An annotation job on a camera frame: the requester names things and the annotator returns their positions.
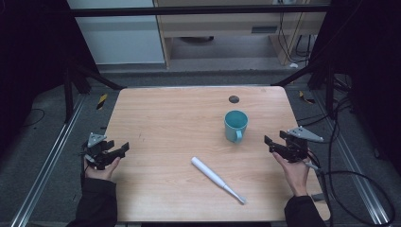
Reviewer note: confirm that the black curtain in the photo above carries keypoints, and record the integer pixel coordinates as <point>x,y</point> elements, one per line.
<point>31,63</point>
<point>372,63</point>

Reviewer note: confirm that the black horizontal frame bar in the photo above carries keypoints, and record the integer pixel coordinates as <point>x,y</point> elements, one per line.
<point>189,10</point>

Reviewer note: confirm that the person's right hand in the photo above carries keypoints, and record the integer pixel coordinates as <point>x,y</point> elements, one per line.
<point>296,176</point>

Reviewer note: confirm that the grey round table grommet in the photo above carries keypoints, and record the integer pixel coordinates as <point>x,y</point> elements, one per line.
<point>234,99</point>

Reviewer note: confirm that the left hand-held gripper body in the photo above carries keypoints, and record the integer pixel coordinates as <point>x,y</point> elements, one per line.
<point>100,155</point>

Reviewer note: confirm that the aluminium floor rail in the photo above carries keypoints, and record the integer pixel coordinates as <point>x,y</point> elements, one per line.
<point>47,164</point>
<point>356,170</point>

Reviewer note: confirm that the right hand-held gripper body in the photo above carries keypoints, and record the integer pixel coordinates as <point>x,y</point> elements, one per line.
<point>296,148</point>

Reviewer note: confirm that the white electric toothbrush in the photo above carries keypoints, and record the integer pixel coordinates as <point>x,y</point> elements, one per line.
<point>214,177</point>

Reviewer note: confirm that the black metal frame stand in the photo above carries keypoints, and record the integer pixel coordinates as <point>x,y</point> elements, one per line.
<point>330,91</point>
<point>68,94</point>

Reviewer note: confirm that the small white floor object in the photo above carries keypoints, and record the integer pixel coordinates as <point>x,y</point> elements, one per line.
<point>293,65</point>

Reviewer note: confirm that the person's left hand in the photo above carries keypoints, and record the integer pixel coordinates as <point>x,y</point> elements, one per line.
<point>104,171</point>

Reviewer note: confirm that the yellow black striped tape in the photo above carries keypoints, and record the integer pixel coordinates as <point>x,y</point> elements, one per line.
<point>305,98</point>
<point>101,101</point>

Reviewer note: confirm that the white cabinet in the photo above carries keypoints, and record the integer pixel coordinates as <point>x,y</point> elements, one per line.
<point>119,38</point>

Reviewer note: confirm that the light wooden desk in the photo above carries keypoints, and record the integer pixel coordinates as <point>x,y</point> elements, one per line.
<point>220,26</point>

